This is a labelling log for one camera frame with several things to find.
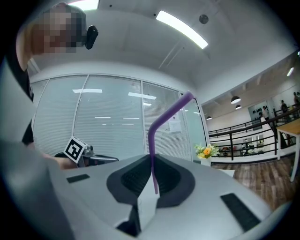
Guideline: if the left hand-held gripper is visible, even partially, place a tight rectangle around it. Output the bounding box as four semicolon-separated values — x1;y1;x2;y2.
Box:
54;136;119;168

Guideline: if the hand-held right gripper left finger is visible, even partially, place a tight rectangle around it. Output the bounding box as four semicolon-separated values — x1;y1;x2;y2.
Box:
48;154;151;240

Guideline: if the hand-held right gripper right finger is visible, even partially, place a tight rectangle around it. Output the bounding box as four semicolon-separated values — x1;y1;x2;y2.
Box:
137;154;290;240

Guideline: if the person's left hand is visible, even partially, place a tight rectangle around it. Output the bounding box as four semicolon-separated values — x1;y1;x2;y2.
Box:
55;157;78;170

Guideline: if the yellow and white flower bouquet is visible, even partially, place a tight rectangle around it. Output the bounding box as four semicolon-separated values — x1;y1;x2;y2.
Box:
194;143;220;159

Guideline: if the black metal railing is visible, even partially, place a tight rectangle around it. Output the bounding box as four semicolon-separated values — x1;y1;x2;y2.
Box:
208;106;300;161

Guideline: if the white paper notice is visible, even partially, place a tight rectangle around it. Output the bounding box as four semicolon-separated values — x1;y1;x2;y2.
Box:
169;119;183;135

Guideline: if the wooden-top white-legged desk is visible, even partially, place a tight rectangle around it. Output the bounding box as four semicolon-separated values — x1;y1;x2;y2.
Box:
273;118;300;182

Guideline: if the person's head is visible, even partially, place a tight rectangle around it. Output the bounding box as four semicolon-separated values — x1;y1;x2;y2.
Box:
15;1;88;71

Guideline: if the long ceiling light strip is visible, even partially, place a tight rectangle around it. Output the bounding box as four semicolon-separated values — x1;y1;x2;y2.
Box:
67;0;100;10
155;10;209;50

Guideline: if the wall panel with black items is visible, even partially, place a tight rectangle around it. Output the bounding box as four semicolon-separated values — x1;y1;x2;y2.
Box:
247;102;268;120

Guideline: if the black head-worn camera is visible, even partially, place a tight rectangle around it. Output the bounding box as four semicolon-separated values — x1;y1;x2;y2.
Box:
84;24;99;51

